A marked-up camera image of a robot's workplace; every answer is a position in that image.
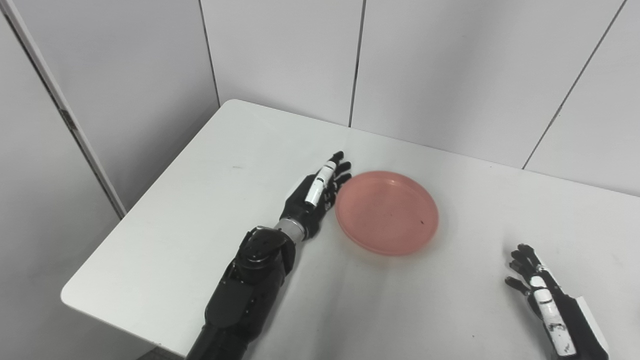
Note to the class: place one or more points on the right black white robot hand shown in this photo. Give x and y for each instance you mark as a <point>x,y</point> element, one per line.
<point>550,305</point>

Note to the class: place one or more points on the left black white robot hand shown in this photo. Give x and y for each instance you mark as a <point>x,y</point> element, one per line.
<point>315,197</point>

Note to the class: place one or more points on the pink round plate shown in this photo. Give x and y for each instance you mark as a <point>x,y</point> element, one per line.
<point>387,212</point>

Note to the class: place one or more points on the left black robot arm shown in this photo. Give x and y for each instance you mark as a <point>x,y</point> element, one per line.
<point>250,295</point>

